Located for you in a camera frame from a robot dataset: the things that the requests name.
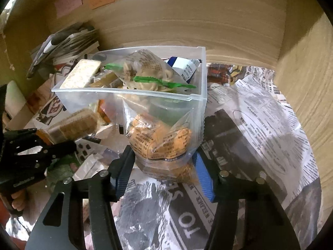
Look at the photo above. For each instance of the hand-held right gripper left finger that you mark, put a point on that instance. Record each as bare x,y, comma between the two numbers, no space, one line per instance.
122,185

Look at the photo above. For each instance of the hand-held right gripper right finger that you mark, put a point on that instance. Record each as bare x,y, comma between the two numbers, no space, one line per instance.
204,179

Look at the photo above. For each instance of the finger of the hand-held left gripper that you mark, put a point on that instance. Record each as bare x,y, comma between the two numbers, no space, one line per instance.
57,149
23,136

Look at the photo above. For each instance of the brown cracker packet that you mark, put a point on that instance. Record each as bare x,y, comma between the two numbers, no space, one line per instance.
75,125

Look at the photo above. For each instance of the clear plastic container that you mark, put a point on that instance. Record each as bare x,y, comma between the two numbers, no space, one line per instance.
85,101

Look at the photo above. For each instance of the clear bag of orange snacks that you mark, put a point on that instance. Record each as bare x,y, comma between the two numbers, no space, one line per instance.
158,140

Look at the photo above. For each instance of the beige wafer packet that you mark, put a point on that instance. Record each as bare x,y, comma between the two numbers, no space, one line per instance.
80,74

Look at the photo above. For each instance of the tan biscuit packet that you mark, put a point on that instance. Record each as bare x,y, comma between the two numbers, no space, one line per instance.
104,80

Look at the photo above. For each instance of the blue white snack packet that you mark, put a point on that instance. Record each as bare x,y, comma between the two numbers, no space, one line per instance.
186,67

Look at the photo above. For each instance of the person's left hand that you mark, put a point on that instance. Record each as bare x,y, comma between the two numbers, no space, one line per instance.
18,200

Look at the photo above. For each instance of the newspaper sheet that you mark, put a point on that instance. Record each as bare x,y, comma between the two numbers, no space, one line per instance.
260,125

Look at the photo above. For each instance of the stack of magazines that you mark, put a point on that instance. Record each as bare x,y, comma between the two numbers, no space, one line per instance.
67,40

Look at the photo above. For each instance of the pink sticky note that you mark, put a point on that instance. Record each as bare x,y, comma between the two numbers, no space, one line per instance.
67,2

